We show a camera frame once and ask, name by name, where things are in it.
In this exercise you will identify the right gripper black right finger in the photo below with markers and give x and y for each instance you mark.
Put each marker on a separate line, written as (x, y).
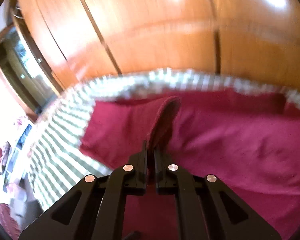
(206, 208)

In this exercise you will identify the wooden framed doorway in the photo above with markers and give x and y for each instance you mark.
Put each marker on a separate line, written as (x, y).
(25, 73)

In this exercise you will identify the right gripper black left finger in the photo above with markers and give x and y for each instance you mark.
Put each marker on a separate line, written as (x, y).
(94, 208)

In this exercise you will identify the dark red long-sleeve garment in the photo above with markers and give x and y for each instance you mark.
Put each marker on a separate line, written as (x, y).
(250, 142)

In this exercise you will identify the red patterned cloth item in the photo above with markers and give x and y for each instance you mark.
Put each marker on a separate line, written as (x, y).
(8, 222)

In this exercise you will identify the green white checkered bedspread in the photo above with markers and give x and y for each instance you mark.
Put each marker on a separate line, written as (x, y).
(56, 164)

